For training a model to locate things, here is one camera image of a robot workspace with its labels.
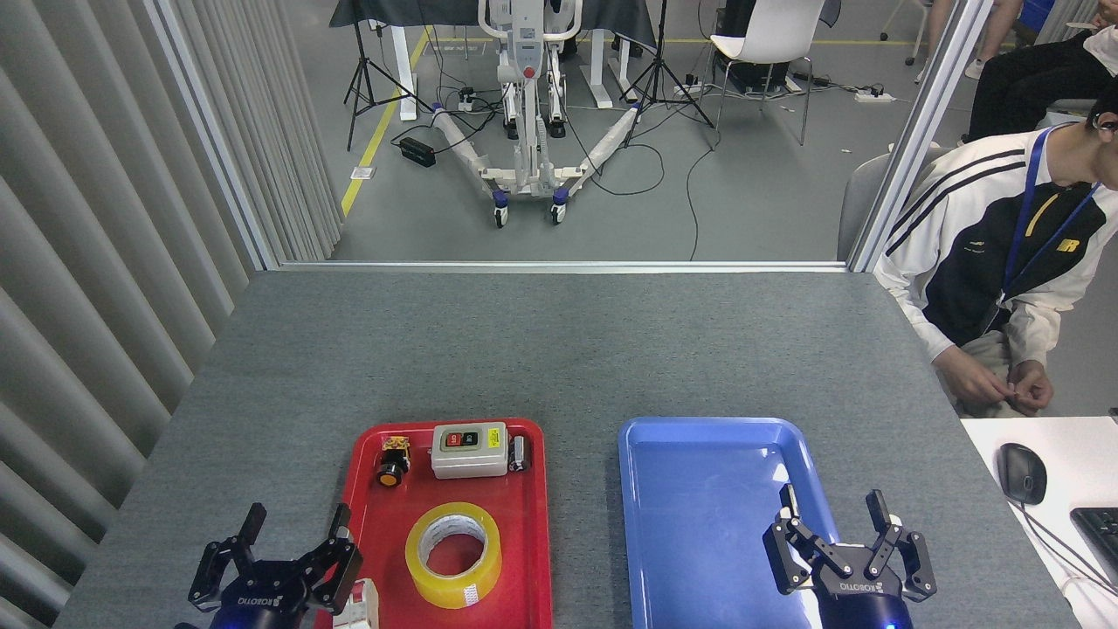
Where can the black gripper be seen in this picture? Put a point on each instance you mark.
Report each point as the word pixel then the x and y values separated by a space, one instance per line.
pixel 860 603
pixel 262 603

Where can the yellow tape roll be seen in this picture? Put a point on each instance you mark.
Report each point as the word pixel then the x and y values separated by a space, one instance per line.
pixel 454 596

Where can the person's right hand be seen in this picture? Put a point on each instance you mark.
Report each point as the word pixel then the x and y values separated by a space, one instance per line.
pixel 969 377

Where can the person's left hand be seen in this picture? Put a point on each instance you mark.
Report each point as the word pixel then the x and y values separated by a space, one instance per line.
pixel 1032 389

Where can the white block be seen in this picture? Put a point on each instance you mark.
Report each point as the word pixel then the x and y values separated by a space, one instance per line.
pixel 360 607

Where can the blue plastic tray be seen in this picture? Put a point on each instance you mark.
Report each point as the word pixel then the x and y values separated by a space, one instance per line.
pixel 707 524

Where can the orange push button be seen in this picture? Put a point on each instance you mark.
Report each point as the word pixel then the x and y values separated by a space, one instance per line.
pixel 391 476

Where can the black computer mouse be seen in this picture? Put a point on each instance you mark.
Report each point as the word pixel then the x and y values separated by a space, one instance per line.
pixel 1022 472

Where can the white desk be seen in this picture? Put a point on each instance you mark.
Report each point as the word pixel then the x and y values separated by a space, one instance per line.
pixel 1074 454

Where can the black keyboard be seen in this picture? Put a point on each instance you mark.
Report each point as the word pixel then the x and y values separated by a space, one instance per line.
pixel 1100 537

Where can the red plastic tray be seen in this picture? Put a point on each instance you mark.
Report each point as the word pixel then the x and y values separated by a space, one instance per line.
pixel 524 542

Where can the person in white-black jacket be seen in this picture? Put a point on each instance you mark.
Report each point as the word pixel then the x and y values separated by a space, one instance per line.
pixel 969 245

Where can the grey chair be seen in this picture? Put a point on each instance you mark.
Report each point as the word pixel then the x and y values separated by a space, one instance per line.
pixel 860 196

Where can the floor outlet plate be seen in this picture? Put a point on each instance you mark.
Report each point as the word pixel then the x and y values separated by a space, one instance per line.
pixel 362 173

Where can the black power adapter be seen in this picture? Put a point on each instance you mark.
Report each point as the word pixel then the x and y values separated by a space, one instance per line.
pixel 417 152

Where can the white power strip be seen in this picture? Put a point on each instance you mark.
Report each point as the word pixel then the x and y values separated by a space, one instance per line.
pixel 873 97

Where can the black computer case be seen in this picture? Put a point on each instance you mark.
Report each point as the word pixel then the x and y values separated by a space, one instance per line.
pixel 738 74

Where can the seated person in black trousers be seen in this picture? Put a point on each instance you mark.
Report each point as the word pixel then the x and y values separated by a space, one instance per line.
pixel 1022 87

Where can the black tripod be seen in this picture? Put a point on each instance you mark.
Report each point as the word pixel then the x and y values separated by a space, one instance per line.
pixel 360 61
pixel 661 61

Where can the white stand on wheels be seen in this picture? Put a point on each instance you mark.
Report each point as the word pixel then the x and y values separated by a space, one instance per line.
pixel 528 105

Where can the white chair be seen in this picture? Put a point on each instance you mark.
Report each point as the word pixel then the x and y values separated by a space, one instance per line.
pixel 773 35

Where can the person's bare legs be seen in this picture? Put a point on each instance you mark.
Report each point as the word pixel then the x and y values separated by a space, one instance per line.
pixel 996 35

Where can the table with black cloth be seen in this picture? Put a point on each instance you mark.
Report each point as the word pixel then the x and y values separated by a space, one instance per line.
pixel 611 17

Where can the grey two-button switch box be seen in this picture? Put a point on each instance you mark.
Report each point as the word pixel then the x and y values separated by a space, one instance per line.
pixel 472 461

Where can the small silver black switch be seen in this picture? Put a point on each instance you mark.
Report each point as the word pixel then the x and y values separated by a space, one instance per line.
pixel 520 454

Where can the silver horizontal rail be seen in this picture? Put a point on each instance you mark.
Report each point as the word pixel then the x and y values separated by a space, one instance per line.
pixel 559 266

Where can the silver post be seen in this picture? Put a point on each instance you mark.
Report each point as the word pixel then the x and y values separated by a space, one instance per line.
pixel 214 131
pixel 926 122

